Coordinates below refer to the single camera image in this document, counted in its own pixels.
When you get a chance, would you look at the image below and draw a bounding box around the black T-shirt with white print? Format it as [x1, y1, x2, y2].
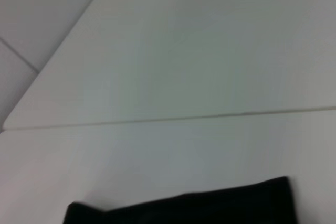
[62, 175, 298, 224]

